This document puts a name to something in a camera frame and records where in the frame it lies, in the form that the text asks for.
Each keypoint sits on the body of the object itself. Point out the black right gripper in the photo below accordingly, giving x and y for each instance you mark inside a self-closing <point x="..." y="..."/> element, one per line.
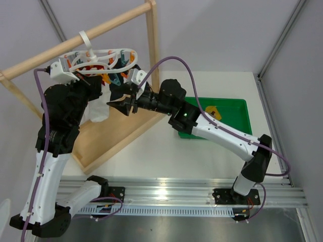
<point x="124" y="106"/>

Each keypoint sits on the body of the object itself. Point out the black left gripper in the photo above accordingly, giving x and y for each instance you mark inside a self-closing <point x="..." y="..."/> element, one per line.
<point x="93" y="83"/>

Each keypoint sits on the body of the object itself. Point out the white plastic clip hanger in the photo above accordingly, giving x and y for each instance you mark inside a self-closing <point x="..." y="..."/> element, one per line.
<point x="100" y="61"/>

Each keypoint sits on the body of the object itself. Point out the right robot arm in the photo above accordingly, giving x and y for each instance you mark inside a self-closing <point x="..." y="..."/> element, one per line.
<point x="190" y="119"/>

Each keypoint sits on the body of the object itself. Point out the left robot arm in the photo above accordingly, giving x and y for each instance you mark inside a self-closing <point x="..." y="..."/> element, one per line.
<point x="63" y="106"/>

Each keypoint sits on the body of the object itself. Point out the wooden drying rack stand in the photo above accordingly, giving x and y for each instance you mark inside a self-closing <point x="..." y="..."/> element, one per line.
<point x="97" y="142"/>

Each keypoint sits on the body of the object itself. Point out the green plastic tray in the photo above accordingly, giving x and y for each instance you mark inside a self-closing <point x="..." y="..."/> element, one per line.
<point x="234" y="112"/>

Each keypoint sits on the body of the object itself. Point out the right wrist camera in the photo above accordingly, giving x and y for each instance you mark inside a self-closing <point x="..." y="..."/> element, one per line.
<point x="135" y="78"/>

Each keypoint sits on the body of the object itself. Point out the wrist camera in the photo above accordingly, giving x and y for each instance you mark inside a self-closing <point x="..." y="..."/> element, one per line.
<point x="135" y="78"/>
<point x="59" y="71"/>

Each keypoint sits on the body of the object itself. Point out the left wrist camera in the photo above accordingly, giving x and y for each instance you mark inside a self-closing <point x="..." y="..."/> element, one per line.
<point x="59" y="71"/>

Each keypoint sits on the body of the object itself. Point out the aluminium mounting rail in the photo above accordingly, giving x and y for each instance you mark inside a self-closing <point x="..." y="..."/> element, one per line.
<point x="192" y="198"/>

